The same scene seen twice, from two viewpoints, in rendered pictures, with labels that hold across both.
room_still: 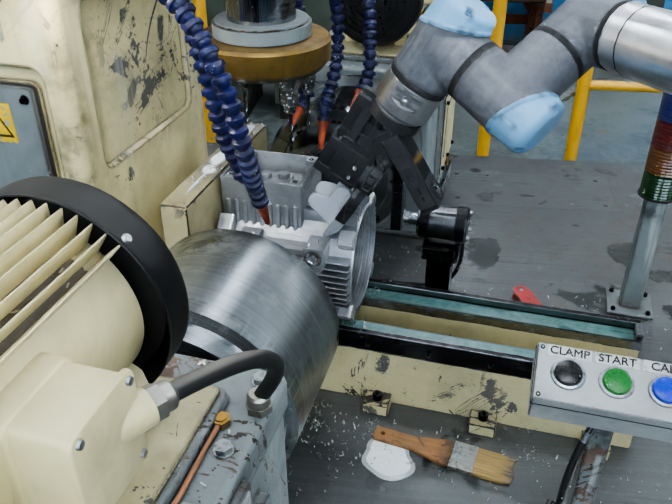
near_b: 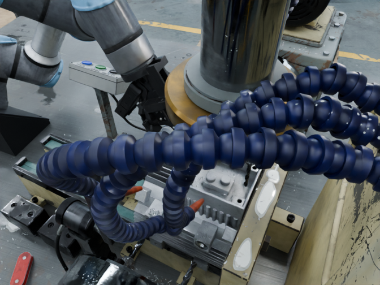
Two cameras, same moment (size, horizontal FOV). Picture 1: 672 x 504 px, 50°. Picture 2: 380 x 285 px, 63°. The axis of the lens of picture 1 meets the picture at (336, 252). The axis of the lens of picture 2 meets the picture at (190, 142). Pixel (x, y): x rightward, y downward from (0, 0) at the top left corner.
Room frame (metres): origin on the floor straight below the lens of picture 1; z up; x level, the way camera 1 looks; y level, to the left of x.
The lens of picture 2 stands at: (1.28, 0.10, 1.57)
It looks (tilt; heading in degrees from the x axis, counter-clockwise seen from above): 47 degrees down; 191
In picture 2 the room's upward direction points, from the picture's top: straight up
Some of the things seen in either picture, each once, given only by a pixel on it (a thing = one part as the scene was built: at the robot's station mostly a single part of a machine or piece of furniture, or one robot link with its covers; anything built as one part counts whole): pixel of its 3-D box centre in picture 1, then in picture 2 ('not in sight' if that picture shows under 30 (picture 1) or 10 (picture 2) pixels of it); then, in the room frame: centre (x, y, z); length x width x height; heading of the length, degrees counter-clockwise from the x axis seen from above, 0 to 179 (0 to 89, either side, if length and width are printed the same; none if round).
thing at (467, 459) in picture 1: (442, 451); not in sight; (0.72, -0.15, 0.80); 0.21 x 0.05 x 0.01; 68
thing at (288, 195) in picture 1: (273, 188); (219, 185); (0.95, 0.09, 1.11); 0.12 x 0.11 x 0.07; 75
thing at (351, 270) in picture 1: (300, 246); (198, 204); (0.94, 0.05, 1.01); 0.20 x 0.19 x 0.19; 75
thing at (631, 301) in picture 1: (654, 205); not in sight; (1.09, -0.54, 1.01); 0.08 x 0.08 x 0.42; 74
